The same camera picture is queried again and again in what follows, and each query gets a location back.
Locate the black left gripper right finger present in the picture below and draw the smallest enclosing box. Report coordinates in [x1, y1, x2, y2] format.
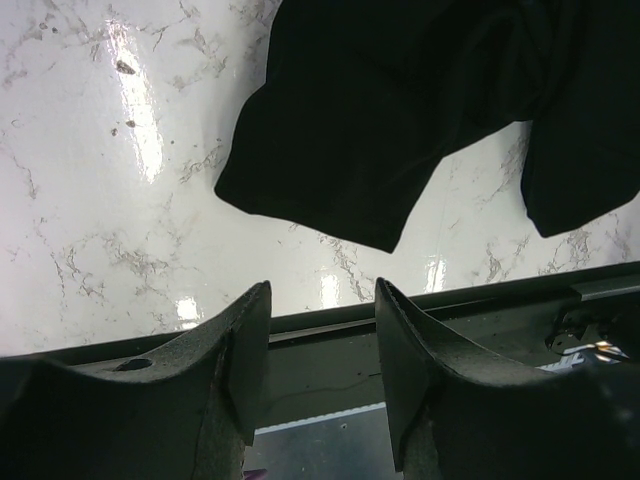
[375, 280, 639, 479]

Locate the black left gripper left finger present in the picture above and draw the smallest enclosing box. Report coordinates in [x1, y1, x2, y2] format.
[1, 282, 271, 479]

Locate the black t shirt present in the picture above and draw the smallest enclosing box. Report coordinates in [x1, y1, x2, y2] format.
[214, 1, 639, 252]

